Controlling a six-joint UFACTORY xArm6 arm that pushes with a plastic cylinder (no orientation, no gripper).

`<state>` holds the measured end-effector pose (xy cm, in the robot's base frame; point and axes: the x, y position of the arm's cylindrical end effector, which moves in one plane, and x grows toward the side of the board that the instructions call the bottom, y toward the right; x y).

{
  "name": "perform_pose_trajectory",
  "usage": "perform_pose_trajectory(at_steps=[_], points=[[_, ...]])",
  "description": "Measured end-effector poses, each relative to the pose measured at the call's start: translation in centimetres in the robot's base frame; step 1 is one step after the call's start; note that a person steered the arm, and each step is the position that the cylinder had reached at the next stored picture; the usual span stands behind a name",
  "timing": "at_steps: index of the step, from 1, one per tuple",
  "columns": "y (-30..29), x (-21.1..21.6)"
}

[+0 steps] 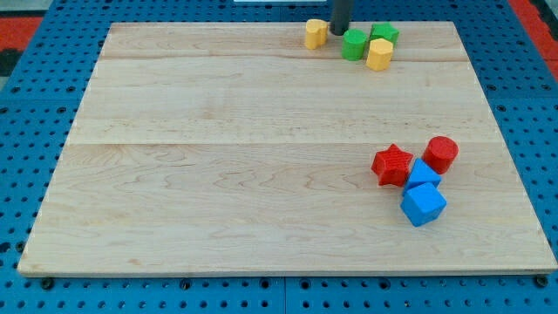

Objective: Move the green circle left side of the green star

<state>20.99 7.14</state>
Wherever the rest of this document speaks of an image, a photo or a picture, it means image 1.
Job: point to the green cylinder block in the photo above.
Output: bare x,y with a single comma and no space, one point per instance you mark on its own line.
354,41

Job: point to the red star block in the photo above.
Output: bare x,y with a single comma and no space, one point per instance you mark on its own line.
392,166

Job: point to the green star block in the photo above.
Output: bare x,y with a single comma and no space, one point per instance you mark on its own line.
385,31

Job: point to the wooden board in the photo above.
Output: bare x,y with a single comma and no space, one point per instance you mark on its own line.
230,149

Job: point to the yellow heart block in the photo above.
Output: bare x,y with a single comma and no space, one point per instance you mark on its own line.
316,33

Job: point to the blue triangle block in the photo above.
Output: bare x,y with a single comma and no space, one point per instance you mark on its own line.
421,173

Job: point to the yellow hexagon block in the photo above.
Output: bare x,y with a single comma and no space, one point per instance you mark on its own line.
380,54

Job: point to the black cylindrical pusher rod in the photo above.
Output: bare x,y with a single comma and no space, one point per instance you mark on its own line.
340,16

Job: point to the blue cube block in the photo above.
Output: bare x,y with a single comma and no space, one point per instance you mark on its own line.
423,204

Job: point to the red cylinder block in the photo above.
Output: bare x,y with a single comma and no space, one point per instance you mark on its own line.
440,153

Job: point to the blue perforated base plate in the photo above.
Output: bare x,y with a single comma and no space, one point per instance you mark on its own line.
39,101

